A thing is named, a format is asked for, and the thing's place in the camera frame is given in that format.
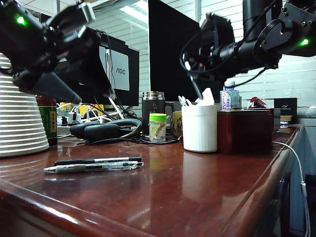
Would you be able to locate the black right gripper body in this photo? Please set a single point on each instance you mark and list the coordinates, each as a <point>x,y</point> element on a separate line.
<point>212,61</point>

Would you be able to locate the clear water bottle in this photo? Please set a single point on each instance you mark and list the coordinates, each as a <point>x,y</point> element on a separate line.
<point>229,98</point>

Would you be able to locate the cream cup black calligraphy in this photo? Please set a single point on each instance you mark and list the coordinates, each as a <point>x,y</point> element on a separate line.
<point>176,123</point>

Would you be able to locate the black steel-rim thermos mug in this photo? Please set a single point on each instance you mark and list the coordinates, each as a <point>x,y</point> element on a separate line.
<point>153,106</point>

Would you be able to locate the dark red wooden box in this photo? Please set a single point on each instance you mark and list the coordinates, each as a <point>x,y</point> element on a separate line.
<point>244,130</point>

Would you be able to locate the black monitor clip mount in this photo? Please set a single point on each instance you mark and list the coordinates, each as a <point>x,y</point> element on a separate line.
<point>106,40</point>

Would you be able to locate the clear jar green lid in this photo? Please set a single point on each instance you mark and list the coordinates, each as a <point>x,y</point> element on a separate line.
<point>158,128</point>

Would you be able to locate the red black white ornament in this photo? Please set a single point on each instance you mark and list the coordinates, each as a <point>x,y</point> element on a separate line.
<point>258,102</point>

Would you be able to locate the white ribbed pen holder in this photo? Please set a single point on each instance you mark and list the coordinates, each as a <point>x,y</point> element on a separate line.
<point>200,128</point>

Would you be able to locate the black AOC monitor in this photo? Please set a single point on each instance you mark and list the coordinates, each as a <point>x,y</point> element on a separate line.
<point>133,74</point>

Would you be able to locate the white tissue paper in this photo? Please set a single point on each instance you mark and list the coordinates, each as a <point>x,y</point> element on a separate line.
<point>208,97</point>

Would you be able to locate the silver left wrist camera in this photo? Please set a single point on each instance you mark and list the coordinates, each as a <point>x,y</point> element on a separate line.
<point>86,12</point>

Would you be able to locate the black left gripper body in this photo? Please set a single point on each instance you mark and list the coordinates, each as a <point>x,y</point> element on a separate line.
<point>61,37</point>

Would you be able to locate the plain black pen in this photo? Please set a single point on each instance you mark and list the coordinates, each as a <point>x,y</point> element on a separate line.
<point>197,89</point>

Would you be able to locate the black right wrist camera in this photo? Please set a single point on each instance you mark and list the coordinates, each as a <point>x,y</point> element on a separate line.
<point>218,27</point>

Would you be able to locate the black pen silver label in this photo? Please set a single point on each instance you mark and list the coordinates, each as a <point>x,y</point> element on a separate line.
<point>74,162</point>

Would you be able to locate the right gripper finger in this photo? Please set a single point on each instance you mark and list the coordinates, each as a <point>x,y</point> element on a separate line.
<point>201,72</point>
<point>188,66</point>

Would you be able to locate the yellow box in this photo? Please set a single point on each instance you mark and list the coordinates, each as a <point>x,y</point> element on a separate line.
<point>99,107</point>

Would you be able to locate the stack of books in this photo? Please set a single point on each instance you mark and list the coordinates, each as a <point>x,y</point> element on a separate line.
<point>287,121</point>

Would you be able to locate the white power strip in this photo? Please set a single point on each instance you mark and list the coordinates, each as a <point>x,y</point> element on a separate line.
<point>64,130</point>

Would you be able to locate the black box silver logo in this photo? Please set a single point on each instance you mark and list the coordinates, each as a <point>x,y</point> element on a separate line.
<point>286,106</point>

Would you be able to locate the clear gel pen grey grip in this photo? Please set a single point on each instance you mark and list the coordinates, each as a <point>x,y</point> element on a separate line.
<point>74,169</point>

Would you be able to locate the silver monitor stand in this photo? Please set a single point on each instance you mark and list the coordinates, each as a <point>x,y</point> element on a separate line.
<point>107,61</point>

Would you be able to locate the white ribbed thermos jug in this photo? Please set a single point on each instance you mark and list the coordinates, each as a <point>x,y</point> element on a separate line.
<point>19,123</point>

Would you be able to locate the grey box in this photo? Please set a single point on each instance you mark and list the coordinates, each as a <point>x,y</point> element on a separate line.
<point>276,121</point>

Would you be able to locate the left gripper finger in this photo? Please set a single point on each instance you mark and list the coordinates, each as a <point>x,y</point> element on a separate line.
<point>93,64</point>
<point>54,87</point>

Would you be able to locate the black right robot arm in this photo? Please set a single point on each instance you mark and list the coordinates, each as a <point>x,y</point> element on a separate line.
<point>271,42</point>

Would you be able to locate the large black monitor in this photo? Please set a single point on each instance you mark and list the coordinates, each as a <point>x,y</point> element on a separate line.
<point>168,49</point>

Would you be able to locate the black headphones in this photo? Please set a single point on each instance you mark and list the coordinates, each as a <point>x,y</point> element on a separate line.
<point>98,132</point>

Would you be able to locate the brown bottle white cap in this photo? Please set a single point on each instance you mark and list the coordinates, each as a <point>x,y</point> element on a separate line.
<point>49,118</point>

